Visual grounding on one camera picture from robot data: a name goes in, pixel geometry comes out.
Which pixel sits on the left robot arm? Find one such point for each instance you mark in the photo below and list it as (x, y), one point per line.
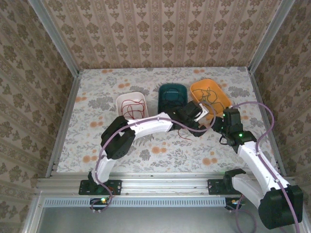
(150, 123)

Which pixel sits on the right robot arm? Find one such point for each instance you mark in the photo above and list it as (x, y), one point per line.
(260, 165)

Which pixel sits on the teal plastic bin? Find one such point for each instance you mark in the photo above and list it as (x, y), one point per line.
(184, 97)

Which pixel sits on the orange plastic bin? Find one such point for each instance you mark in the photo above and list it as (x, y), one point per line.
(206, 83)

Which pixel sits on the floral table cloth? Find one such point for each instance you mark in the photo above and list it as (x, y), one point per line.
(145, 77)

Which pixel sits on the white plastic bin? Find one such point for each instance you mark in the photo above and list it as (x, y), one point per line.
(132, 96)

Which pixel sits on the small controller board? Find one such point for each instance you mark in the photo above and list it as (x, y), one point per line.
(229, 205)
(96, 202)

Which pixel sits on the grey metal sheet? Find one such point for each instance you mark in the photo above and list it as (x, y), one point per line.
(158, 221)

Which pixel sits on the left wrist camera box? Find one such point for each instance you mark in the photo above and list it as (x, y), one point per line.
(202, 112)

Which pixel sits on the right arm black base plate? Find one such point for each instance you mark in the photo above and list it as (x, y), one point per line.
(215, 187)

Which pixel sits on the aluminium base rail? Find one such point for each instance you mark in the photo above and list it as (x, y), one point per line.
(165, 185)

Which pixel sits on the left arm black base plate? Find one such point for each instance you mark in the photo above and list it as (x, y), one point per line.
(114, 187)

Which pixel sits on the aluminium frame post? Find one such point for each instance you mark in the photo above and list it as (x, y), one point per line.
(53, 36)
(269, 34)

